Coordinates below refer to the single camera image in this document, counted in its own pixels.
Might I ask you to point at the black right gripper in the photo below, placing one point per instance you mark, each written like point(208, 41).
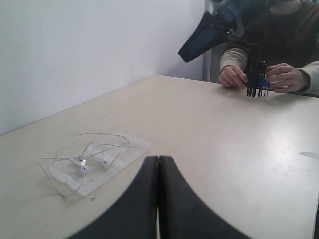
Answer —
point(214, 29)

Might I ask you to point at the clear plastic hinged case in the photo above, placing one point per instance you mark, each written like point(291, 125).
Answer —
point(68, 174)

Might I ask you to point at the person right sleeved forearm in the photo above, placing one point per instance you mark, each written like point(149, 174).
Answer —
point(238, 53)

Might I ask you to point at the white wired earphones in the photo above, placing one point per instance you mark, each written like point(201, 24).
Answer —
point(82, 160)

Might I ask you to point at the person left hand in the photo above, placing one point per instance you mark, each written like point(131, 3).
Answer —
point(283, 78)

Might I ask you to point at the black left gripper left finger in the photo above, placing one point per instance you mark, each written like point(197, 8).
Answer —
point(134, 214)

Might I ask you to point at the person left sleeved forearm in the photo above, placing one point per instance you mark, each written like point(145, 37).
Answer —
point(310, 73)

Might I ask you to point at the person right hand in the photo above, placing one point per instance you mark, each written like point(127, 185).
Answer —
point(232, 76)

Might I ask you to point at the person brown sweater torso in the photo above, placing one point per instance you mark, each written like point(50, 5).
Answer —
point(291, 39)

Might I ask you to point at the black blue teleoperation handle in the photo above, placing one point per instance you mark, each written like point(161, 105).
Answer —
point(257, 85)

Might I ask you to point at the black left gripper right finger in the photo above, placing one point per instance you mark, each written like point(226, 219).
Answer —
point(182, 214)

